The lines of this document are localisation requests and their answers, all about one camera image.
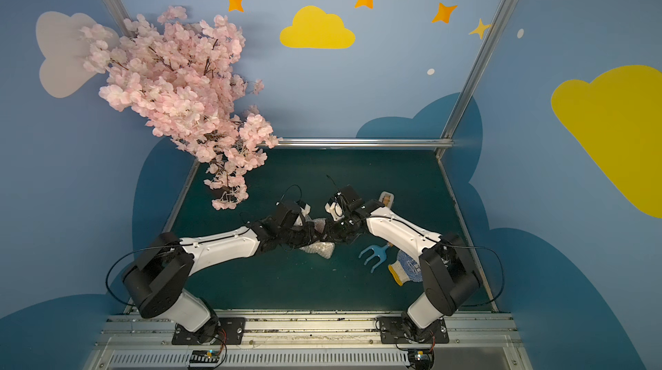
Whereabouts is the clear bubble wrap sheet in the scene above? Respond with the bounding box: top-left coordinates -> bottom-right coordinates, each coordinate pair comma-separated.
300,218 -> 335,260

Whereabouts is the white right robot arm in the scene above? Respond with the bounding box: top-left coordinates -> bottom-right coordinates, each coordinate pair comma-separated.
324,187 -> 483,343

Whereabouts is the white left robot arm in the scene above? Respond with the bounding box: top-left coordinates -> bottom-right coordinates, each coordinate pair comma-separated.
122,201 -> 326,345

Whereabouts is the white tape dispenser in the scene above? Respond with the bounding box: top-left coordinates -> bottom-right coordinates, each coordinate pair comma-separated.
379,192 -> 394,207

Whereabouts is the blue dotted work glove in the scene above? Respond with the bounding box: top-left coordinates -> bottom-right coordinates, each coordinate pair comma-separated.
388,250 -> 422,287

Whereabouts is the right controller circuit board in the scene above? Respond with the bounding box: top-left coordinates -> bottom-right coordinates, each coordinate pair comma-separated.
407,349 -> 434,370

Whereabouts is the controller circuit board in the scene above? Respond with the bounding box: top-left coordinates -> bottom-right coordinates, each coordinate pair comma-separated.
187,349 -> 221,369
407,349 -> 434,370

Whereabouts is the left controller circuit board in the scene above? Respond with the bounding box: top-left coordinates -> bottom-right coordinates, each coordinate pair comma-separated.
187,349 -> 221,369

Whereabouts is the pink cherry blossom tree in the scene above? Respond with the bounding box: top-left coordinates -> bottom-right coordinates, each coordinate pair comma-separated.
80,6 -> 279,211

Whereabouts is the blue hand rake wooden handle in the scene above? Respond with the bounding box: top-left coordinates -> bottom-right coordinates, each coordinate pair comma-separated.
359,242 -> 393,273

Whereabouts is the rear aluminium frame rail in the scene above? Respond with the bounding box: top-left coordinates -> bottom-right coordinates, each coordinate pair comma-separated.
278,138 -> 453,149

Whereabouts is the left floor edge rail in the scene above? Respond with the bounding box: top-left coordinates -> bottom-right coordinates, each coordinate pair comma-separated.
123,159 -> 202,314

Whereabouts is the floor edge rail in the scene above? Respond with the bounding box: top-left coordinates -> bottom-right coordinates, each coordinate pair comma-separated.
436,154 -> 500,313
123,159 -> 202,314

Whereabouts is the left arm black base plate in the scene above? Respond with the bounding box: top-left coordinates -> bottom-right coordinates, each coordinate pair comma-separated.
172,317 -> 246,346

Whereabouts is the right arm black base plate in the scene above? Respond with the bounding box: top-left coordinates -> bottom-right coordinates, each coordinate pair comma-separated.
376,316 -> 449,345

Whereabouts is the right floor edge rail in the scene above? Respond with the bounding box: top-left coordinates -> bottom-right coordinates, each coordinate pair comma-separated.
436,154 -> 500,313

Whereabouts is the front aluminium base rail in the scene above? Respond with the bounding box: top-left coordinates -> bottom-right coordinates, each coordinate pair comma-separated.
84,310 -> 533,369

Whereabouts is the right aluminium frame post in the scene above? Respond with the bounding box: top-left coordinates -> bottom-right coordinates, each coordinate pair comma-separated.
439,0 -> 519,150

